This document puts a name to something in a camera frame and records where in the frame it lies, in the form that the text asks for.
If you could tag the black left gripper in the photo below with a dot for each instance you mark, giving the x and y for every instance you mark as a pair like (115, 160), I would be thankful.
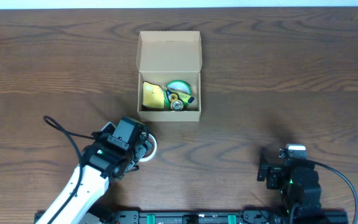
(146, 147)

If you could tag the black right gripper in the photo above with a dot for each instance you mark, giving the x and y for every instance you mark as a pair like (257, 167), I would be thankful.
(274, 173)

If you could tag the clear tape roll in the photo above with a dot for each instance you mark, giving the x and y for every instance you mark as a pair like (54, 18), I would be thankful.
(150, 154)

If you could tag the yellow sticky note pad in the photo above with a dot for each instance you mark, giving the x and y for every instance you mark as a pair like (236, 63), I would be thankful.
(153, 96)

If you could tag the yellow highlighter marker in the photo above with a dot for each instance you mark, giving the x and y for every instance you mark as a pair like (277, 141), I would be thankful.
(186, 98)

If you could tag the green tape roll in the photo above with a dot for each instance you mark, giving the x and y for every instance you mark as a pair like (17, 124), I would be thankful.
(178, 85)

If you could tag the cardboard box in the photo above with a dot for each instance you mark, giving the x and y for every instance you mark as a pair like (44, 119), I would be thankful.
(164, 56)

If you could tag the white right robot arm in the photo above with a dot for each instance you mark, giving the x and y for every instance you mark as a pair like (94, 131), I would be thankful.
(298, 183)

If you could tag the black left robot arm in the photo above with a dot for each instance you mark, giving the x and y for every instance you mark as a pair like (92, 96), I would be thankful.
(83, 189)

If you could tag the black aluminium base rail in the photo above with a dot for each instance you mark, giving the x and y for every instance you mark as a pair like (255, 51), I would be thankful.
(136, 217)

